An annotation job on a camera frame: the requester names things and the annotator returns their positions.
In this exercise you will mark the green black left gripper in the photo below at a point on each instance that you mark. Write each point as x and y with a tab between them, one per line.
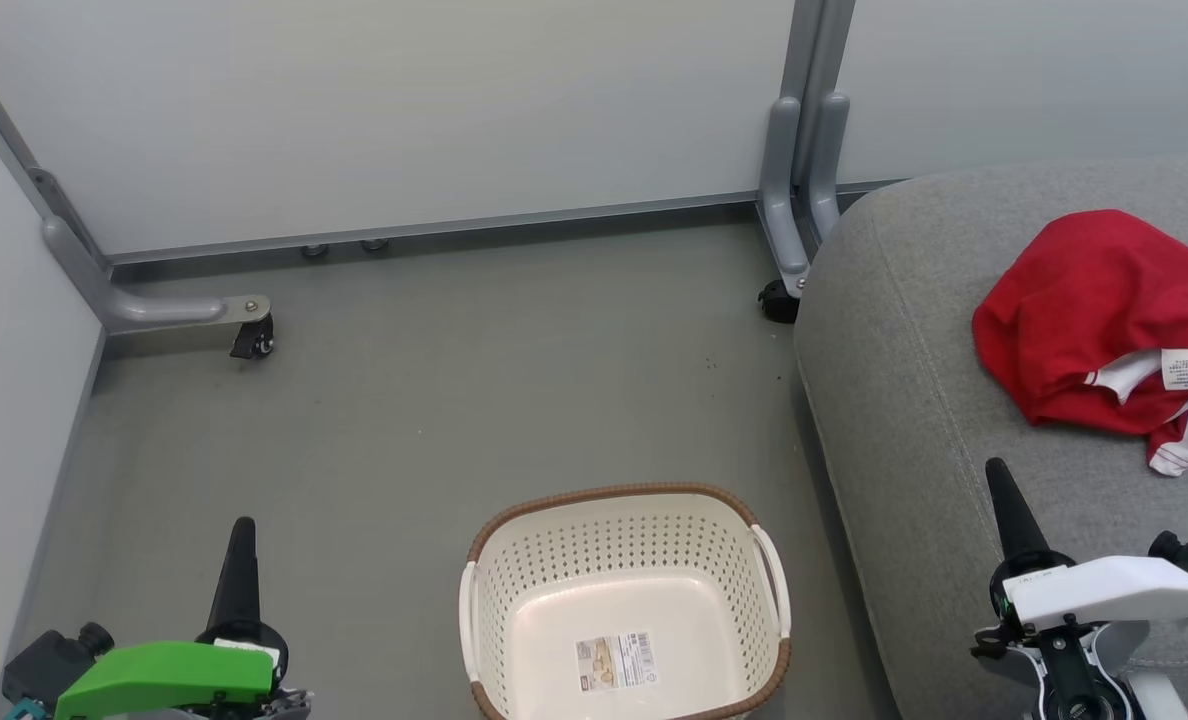
164	680

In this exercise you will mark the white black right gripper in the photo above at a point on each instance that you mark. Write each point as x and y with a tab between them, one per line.
1114	590

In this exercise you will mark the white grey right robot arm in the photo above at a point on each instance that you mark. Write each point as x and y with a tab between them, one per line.
1064	680

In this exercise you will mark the grey upholstered cushion seat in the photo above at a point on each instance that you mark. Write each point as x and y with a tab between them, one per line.
904	400

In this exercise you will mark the black caster wheel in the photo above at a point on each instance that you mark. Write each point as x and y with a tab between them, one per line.
776	303
252	340

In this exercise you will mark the cream perforated laundry basket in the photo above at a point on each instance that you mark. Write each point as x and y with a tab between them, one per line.
554	560

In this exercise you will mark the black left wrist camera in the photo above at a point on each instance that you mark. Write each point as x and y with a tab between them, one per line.
49	665

